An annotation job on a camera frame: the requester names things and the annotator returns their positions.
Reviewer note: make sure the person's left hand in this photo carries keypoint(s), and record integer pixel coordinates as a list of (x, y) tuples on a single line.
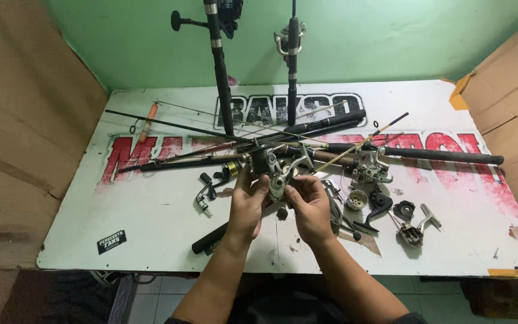
[(245, 211)]

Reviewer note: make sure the person's right hand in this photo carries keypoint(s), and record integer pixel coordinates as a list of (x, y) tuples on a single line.
[(313, 216)]

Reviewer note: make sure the silver black spinning reel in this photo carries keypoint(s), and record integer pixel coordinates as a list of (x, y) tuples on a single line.
[(279, 173)]

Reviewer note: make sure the small black knob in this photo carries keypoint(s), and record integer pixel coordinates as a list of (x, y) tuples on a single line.
[(282, 213)]

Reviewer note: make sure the black foam grip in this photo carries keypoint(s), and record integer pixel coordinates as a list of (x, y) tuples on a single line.
[(209, 238)]

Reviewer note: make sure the white reel spool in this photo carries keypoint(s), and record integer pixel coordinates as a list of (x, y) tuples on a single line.
[(357, 199)]

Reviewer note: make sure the grey spinning reel body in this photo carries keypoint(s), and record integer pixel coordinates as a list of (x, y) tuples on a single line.
[(369, 168)]

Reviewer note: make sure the dark rod with gold seat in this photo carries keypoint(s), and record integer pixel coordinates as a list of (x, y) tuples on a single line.
[(187, 163)]

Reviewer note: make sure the black round reel rotor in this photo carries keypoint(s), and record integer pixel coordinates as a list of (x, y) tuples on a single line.
[(404, 209)]

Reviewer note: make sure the thin yellow rod tip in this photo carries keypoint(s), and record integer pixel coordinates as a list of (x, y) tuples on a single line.
[(367, 139)]

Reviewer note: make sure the person's dark clothing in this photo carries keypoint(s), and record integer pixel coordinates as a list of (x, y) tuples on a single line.
[(286, 310)]

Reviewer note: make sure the silver reel body with stem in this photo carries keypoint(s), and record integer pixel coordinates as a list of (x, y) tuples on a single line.
[(414, 231)]

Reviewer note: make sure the thin black rod section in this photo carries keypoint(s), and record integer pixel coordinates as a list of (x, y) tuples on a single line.
[(169, 123)]

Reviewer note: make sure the thick black fishing rod butt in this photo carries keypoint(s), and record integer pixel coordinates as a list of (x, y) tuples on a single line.
[(221, 76)]

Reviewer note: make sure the black sticker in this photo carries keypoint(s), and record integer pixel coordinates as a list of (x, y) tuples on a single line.
[(111, 242)]

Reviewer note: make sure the black rod with long grip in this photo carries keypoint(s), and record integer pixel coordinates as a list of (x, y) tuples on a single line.
[(439, 155)]

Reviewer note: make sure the slim black fishing rod butt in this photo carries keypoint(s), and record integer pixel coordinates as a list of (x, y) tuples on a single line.
[(292, 76)]

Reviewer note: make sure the silver spinning reel on rod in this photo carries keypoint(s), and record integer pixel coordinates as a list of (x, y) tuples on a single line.
[(281, 40)]

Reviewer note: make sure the dark bag on floor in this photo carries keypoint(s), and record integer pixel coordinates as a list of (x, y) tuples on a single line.
[(504, 297)]

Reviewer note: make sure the brown cardboard box with tape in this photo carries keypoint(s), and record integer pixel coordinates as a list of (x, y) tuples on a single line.
[(511, 99)]

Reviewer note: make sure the large brown cardboard sheet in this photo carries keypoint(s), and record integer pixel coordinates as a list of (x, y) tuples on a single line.
[(25, 135)]

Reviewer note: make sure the black reel frame part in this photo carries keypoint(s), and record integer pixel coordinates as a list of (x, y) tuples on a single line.
[(378, 207)]

